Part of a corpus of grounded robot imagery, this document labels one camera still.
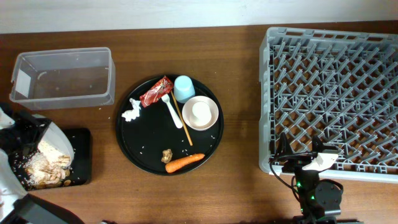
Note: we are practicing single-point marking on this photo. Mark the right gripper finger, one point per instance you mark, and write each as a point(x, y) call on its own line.
point(318, 146)
point(284, 148)

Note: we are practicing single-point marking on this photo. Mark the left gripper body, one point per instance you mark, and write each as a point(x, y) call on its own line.
point(23, 136)

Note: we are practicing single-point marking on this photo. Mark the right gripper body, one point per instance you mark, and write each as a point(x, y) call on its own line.
point(300, 175)

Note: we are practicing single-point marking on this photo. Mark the grey plate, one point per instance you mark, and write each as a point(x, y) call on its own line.
point(55, 146)

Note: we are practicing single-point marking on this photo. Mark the rice and nuts pile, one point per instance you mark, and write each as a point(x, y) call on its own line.
point(47, 167)

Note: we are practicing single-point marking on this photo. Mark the orange carrot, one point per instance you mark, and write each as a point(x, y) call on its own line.
point(180, 163)

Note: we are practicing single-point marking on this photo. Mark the brown food scrap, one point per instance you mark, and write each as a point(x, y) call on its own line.
point(166, 156)

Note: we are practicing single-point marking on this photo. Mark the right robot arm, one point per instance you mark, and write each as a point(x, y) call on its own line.
point(319, 199)

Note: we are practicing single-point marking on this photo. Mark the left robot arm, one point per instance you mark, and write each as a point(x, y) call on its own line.
point(19, 202)

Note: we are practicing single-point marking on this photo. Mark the grey dishwasher rack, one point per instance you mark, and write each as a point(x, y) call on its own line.
point(338, 86)

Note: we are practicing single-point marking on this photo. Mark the black rectangular tray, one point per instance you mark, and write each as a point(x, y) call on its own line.
point(80, 169)

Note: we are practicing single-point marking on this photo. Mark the clear plastic bin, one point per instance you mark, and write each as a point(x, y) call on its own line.
point(65, 78)

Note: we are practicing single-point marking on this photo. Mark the white cup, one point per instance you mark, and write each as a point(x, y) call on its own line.
point(201, 114)

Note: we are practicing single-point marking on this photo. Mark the pink bowl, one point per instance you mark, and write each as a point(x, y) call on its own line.
point(187, 112)

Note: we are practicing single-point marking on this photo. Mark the white plastic fork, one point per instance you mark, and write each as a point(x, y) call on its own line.
point(166, 99)

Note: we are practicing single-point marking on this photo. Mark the crumpled white tissue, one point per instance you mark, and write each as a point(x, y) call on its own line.
point(134, 113)

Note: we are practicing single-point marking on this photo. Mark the light blue cup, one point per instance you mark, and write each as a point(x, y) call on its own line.
point(183, 89)

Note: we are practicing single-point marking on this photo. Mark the round black tray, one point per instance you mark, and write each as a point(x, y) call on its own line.
point(143, 139)

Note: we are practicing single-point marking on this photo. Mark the wooden chopstick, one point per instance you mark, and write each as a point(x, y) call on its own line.
point(181, 118)

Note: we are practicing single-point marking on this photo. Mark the red snack wrapper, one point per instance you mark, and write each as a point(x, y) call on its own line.
point(161, 88)

